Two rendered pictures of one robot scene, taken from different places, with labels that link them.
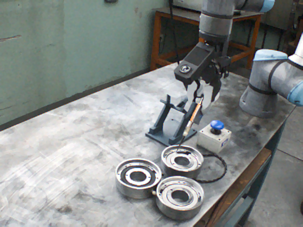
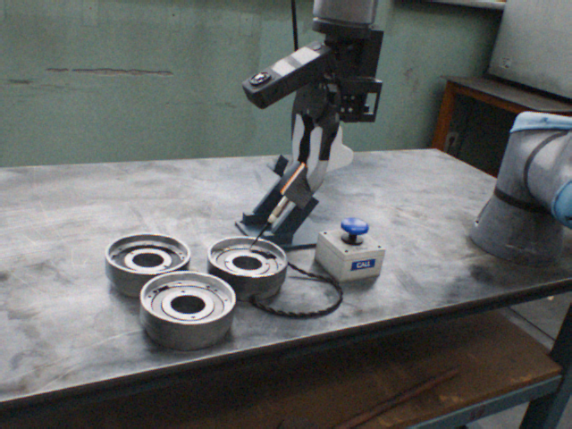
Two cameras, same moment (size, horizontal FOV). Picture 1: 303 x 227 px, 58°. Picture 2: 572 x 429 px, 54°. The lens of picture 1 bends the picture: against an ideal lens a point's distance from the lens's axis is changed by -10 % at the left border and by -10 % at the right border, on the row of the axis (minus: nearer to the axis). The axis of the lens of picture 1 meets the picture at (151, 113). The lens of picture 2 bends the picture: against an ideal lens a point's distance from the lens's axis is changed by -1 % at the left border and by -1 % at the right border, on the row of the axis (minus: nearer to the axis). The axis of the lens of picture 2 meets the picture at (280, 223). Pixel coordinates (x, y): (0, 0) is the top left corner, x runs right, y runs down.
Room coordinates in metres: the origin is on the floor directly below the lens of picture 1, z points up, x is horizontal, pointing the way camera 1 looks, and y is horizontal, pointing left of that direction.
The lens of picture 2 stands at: (0.01, -0.36, 1.19)
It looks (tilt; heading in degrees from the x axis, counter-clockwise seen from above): 25 degrees down; 22
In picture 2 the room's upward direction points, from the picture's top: 8 degrees clockwise
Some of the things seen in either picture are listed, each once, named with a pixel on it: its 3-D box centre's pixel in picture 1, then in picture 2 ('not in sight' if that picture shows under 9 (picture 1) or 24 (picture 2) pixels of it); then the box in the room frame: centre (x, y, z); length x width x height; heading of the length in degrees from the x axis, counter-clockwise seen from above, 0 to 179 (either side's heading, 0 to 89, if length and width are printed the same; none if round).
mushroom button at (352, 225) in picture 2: (216, 129); (352, 237); (0.72, -0.19, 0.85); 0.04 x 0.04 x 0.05
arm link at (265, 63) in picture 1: (269, 68); (546, 155); (0.98, -0.41, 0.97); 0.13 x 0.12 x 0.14; 27
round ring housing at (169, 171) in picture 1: (181, 163); (246, 268); (0.59, -0.09, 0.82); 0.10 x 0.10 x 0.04
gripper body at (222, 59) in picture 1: (211, 55); (339, 73); (0.70, -0.13, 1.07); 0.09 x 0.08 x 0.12; 142
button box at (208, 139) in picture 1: (215, 137); (352, 252); (0.72, -0.19, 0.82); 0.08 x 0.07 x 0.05; 143
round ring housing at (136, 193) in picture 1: (137, 179); (147, 265); (0.52, 0.02, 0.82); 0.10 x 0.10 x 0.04
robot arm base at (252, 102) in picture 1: (261, 96); (522, 218); (0.98, -0.40, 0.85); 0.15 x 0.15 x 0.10
